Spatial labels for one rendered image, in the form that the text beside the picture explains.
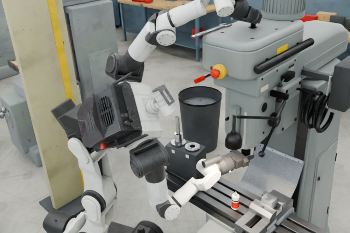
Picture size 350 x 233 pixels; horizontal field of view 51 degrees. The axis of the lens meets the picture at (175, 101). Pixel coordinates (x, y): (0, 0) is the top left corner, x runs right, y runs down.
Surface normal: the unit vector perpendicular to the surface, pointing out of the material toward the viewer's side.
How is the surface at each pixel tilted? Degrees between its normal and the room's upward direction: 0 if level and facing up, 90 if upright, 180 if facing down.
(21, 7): 90
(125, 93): 58
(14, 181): 0
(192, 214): 0
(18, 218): 0
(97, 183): 90
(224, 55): 90
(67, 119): 90
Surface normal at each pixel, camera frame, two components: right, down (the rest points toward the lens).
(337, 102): -0.69, 0.35
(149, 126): 0.76, -0.36
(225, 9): 0.17, 0.91
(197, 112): -0.20, 0.50
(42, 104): 0.72, 0.29
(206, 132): 0.25, 0.48
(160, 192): 0.50, 0.36
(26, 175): -0.04, -0.89
